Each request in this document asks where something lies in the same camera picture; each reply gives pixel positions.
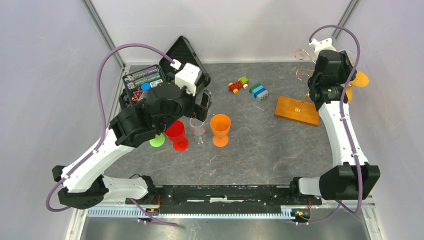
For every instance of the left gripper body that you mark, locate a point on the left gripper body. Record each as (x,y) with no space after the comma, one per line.
(196,110)

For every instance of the clear wine glass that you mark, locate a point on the clear wine glass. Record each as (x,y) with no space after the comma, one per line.
(198,129)

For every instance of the orange plastic wine glass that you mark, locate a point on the orange plastic wine glass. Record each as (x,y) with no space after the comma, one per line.
(220,126)

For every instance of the red plastic wine glass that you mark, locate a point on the red plastic wine glass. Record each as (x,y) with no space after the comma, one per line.
(177,135)

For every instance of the green plastic wine glass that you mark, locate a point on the green plastic wine glass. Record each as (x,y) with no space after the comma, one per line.
(157,141)

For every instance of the yellow plastic wine glass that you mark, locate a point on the yellow plastic wine glass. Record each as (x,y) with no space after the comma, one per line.
(361,80)

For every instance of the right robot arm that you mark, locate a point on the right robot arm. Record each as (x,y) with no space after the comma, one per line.
(352,177)

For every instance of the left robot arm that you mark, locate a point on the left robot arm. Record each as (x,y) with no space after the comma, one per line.
(83,184)

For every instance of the gold wine glass rack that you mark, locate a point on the gold wine glass rack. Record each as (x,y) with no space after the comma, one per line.
(302,111)

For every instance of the toy brick car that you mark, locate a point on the toy brick car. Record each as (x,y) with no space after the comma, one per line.
(236,86)

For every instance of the blue green brick stack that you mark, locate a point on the blue green brick stack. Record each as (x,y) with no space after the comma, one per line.
(258,91)

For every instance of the black open case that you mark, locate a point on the black open case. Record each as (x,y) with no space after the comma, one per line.
(149,77)

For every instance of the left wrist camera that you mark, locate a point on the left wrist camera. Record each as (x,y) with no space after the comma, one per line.
(188,78)

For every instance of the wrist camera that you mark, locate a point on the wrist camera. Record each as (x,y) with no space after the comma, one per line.
(320,45)
(188,78)

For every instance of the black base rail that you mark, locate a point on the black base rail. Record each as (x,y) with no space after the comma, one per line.
(230,202)

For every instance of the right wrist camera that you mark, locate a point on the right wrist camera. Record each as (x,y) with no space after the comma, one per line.
(320,45)

